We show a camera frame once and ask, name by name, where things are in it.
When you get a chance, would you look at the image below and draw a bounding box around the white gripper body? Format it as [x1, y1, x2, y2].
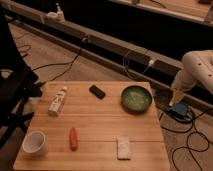
[169, 82, 184, 106]

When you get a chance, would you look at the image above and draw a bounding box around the green ceramic bowl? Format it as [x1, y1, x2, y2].
[121, 85, 152, 113]

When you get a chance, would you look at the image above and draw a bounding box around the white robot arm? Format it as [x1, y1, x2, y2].
[169, 50, 213, 106]

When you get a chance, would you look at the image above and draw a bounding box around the blue box on floor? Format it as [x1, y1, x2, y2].
[169, 102, 188, 119]

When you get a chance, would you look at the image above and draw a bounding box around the white sponge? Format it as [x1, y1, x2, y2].
[117, 137, 131, 160]

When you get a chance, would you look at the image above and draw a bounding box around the black rectangular block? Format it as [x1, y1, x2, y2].
[89, 85, 105, 99]

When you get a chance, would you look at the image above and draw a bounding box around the orange carrot toy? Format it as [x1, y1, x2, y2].
[69, 128, 78, 151]

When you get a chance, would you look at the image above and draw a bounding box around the white power strip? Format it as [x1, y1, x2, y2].
[46, 4, 65, 22]

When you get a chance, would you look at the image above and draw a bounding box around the white cup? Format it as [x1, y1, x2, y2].
[22, 131, 48, 156]

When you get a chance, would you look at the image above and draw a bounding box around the black chair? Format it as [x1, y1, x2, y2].
[0, 5, 42, 149]

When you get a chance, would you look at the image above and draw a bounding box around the long metal rail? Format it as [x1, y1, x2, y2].
[0, 0, 213, 113]

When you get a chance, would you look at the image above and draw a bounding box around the white cable with plug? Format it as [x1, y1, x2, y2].
[121, 49, 156, 80]

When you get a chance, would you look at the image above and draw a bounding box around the black cable at right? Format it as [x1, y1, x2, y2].
[158, 107, 213, 171]

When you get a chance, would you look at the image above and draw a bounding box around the black floor cable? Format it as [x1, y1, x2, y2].
[31, 37, 90, 84]

